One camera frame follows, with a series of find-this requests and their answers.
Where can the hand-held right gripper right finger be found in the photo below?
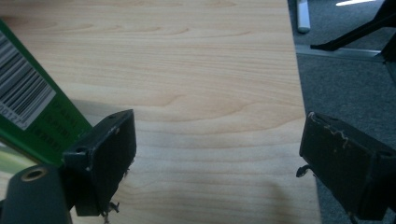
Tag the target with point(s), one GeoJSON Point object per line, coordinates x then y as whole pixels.
{"type": "Point", "coordinates": [345, 168]}

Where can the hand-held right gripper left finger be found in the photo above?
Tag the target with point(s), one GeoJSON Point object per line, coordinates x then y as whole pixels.
{"type": "Point", "coordinates": [99, 161]}

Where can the green box with barcode label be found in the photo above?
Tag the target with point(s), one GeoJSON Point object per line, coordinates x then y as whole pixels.
{"type": "Point", "coordinates": [34, 121]}

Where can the black stand leg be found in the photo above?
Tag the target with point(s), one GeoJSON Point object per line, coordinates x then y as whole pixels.
{"type": "Point", "coordinates": [358, 32]}

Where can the white table leg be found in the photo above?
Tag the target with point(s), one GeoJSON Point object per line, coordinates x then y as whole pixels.
{"type": "Point", "coordinates": [303, 15]}

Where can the metal floor rail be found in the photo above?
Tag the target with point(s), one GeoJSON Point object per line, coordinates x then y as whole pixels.
{"type": "Point", "coordinates": [337, 52]}

